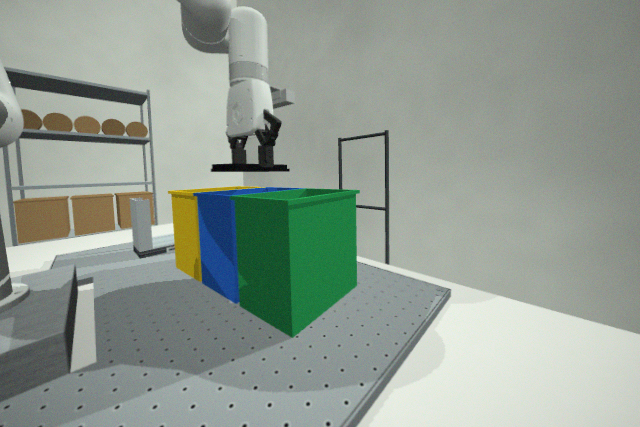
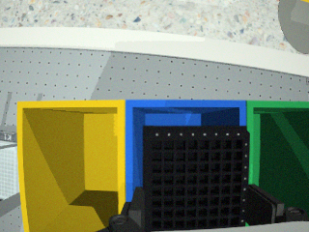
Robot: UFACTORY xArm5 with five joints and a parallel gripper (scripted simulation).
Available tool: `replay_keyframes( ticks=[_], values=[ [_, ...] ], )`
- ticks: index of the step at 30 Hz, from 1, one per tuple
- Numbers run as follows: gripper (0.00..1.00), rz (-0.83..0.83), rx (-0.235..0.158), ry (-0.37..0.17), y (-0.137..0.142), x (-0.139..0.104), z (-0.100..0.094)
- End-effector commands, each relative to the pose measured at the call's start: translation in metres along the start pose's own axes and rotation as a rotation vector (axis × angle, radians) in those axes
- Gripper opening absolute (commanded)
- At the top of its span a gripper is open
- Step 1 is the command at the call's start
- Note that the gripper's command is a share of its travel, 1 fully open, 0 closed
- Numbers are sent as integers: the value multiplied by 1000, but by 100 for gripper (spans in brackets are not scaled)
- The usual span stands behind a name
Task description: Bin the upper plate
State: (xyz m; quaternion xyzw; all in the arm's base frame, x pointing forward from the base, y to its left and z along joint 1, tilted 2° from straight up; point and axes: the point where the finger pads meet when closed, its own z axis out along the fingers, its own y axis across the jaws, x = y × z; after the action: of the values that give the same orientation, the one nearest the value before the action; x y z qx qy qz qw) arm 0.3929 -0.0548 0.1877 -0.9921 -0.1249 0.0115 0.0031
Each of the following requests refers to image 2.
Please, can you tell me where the blue bin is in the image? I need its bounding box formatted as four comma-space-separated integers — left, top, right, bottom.
126, 100, 246, 202

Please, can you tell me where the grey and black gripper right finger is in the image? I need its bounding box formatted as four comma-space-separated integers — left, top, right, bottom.
245, 184, 309, 226

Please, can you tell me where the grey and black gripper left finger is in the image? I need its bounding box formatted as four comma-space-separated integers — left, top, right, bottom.
96, 187, 145, 232

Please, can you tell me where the yellow open bin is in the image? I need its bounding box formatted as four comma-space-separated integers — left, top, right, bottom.
17, 100, 126, 232

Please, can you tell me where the green bin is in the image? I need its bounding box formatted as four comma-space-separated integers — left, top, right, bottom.
246, 101, 309, 217

